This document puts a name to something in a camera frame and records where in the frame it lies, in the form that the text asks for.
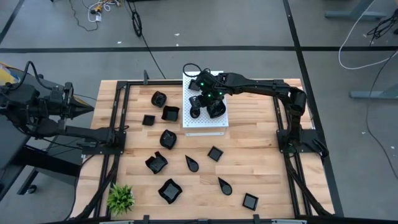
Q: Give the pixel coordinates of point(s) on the dark grey side desk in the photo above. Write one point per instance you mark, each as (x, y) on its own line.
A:
(9, 149)

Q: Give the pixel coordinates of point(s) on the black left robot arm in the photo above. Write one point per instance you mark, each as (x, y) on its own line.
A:
(87, 133)

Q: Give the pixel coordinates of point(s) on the small green potted plant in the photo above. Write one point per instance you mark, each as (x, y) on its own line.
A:
(120, 199)

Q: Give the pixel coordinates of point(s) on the white perforated metal shelf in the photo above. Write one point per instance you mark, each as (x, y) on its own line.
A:
(217, 123)

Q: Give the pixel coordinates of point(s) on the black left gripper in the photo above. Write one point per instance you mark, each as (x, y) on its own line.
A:
(57, 105)

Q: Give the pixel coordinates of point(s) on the black teardrop plate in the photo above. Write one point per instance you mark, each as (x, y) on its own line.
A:
(226, 188)
(195, 113)
(192, 165)

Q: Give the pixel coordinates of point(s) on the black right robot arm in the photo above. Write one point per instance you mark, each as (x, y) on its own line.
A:
(258, 87)

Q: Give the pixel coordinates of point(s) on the black table clamp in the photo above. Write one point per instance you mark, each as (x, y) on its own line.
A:
(145, 77)
(256, 219)
(145, 219)

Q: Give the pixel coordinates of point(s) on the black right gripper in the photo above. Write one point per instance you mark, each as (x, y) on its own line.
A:
(211, 88)

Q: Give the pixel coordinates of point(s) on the small black square plate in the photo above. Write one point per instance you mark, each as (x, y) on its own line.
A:
(215, 154)
(250, 202)
(148, 120)
(195, 86)

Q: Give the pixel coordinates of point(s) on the yellow and blue canister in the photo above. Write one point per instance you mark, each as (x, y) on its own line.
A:
(5, 77)

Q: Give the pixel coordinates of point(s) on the black rounded wavy plate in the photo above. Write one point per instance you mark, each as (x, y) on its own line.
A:
(168, 139)
(159, 99)
(216, 111)

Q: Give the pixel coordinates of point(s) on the black aluminium frame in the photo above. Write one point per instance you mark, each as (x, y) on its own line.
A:
(155, 82)

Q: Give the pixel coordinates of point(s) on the large black square wavy plate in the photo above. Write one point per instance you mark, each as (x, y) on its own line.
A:
(170, 191)

